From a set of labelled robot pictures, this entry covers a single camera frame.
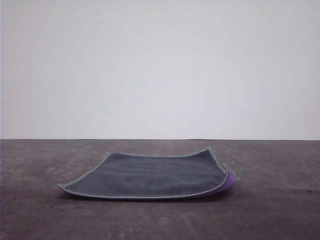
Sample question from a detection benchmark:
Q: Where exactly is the purple towel with grey hem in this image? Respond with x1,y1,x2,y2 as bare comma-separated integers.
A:
56,147,237,201

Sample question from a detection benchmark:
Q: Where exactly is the grey table cloth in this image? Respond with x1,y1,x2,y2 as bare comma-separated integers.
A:
0,138,320,240

